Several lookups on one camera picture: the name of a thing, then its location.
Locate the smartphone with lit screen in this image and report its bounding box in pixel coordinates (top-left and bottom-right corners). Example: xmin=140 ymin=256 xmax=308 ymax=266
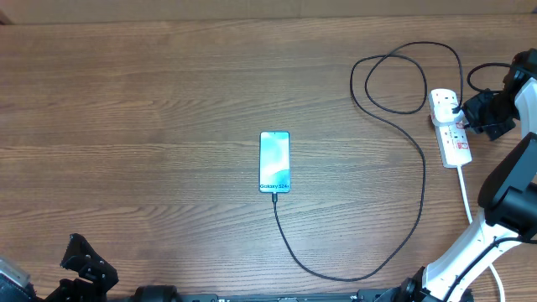
xmin=258 ymin=131 xmax=291 ymax=194

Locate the white charger adapter plug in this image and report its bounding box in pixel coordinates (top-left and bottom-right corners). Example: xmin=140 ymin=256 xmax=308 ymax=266
xmin=431 ymin=103 xmax=464 ymax=127

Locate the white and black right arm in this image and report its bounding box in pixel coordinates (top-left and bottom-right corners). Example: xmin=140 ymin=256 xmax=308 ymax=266
xmin=376 ymin=49 xmax=536 ymax=301

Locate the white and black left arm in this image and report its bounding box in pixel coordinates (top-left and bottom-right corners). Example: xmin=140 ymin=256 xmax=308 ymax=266
xmin=1 ymin=233 xmax=118 ymax=302

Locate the white power strip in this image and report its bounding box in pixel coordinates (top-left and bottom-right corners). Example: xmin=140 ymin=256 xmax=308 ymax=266
xmin=428 ymin=88 xmax=472 ymax=169

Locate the black USB charging cable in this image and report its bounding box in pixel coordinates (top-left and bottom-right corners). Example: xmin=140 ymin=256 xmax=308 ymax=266
xmin=270 ymin=40 xmax=465 ymax=283

